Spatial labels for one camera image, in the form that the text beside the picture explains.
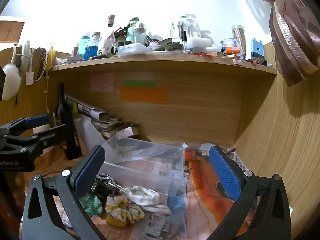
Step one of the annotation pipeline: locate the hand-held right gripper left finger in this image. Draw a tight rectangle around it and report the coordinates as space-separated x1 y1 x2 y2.
22 144 108 240

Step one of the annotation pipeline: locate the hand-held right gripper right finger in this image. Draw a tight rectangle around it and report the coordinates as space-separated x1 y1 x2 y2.
205 144 292 240

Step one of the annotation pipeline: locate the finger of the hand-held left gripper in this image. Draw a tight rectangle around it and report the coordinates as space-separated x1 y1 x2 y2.
2 124 67 158
0 114 50 137

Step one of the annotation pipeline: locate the green knit cloth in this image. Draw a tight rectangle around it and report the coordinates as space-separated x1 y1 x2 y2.
80 194 103 215

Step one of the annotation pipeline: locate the clear plastic storage box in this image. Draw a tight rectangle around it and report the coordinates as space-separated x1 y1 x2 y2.
99 135 188 200

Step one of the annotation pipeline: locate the yellow floral scrunchie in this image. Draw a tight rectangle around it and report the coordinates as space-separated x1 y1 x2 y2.
105 195 145 227

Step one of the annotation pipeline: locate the white scrunchie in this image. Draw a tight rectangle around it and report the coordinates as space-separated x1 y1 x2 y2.
121 185 172 214

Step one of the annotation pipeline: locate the crumpled newspaper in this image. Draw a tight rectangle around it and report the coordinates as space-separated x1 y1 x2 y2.
226 146 250 173

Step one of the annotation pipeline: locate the dark wine bottle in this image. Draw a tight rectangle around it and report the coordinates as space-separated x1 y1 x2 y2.
54 82 82 160

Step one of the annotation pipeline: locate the white paper sheet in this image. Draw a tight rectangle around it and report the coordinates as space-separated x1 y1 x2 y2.
75 116 110 160

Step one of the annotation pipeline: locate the orange printed sheet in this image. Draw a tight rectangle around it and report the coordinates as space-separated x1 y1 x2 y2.
185 149 258 238

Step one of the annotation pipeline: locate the stack of newspapers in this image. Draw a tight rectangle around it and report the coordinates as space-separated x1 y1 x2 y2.
64 94 123 140

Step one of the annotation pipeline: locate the white fluffy earmuff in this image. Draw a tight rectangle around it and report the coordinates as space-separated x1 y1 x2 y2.
1 64 22 100

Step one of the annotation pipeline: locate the small cardboard box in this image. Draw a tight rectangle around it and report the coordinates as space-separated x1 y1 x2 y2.
116 122 140 139

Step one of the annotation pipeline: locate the blue cloth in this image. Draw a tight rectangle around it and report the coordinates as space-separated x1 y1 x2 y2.
167 196 187 214

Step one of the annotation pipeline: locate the black patterned headband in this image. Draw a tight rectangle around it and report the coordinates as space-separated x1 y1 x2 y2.
35 47 48 80

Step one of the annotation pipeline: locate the yellow headband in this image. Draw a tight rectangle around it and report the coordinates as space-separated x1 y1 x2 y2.
46 46 57 70

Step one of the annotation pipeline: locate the white fluffy headband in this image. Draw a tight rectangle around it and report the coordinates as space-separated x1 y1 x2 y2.
20 40 32 70

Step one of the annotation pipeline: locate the pink sticky note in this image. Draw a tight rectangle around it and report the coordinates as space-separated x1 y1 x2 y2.
90 73 115 92

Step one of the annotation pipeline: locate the grey knit cloth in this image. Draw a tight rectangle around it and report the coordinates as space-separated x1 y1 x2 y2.
142 215 180 239

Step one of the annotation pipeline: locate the blue bead bottle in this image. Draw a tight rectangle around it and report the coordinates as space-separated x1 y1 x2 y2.
84 32 102 61

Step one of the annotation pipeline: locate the black marker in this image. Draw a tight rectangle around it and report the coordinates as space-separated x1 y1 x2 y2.
89 53 113 60

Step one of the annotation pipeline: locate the teal liquid bottle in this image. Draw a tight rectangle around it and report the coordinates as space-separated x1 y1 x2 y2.
78 31 91 58

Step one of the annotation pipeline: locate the orange sticky note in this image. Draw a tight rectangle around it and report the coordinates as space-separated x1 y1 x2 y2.
120 87 168 105

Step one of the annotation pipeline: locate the green sticky note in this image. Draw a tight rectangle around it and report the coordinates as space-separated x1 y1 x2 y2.
122 80 157 87

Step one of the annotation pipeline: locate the white printed mug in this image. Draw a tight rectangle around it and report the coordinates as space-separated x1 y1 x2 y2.
104 39 117 54

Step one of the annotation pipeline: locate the clear lidded box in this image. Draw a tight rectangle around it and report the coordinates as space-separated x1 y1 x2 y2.
117 43 153 56

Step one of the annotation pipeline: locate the orange and white tube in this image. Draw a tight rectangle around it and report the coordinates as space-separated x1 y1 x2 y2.
224 47 244 55

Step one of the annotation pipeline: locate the wooden shelf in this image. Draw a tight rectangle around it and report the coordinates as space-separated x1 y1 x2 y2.
47 52 277 75

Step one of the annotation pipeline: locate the glass bottle with foil top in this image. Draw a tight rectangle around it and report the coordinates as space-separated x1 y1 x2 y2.
100 14 118 54

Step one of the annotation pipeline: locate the blue plastic block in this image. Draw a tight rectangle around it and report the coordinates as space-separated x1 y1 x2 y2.
251 38 265 62

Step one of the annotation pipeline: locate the green pump bottle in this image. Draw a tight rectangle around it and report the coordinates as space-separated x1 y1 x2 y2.
125 17 139 45

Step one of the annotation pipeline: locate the short glass jar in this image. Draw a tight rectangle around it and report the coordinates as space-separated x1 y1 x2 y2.
220 38 238 52

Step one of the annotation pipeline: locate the white foam block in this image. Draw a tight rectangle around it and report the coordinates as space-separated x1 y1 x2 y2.
186 37 213 50

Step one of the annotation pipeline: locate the clear bottle with silver cap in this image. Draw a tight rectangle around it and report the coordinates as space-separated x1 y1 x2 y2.
134 23 146 44

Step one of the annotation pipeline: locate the clear pencil jar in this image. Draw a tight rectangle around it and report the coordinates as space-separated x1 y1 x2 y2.
231 25 248 53

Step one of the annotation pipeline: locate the small spray bottle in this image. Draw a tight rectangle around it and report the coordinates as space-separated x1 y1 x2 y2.
146 35 160 50

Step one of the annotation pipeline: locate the clear toothbrush pack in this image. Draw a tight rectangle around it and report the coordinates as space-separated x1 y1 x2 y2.
170 12 202 52

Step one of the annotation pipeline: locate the brown curtain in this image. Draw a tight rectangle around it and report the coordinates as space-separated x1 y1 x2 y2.
224 0 320 87

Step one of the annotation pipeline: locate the black beaded hair tie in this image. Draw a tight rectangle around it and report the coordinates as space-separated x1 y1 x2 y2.
91 173 123 198

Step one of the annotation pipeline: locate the white charger with cable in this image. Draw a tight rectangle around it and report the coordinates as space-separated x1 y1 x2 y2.
25 47 54 85

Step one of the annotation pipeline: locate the wooden wall cabinet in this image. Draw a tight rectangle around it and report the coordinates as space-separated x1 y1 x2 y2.
0 21 25 42

